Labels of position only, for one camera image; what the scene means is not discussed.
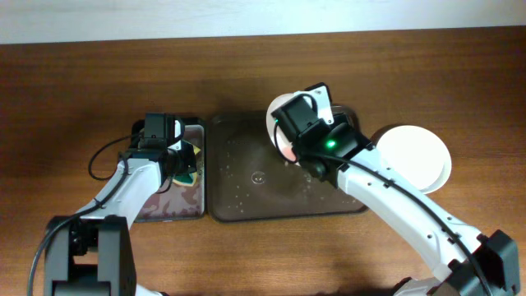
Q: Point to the dark brown serving tray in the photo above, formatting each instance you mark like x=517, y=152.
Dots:
x=247, y=180

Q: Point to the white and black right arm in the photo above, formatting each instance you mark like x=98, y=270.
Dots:
x=462, y=260

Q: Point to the cream plate with red stain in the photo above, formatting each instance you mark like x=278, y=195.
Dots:
x=417, y=154

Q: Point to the green and yellow scrub sponge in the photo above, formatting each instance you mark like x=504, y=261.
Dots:
x=188, y=176

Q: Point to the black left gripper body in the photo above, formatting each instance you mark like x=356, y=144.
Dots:
x=186, y=165

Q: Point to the pinkish plate with red stain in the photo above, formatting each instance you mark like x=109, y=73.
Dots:
x=276, y=135

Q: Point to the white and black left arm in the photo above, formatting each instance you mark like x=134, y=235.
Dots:
x=90, y=252

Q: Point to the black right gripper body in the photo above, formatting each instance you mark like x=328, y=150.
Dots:
x=288, y=142

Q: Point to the metal tray with soapy water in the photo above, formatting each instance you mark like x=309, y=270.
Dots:
x=180, y=203

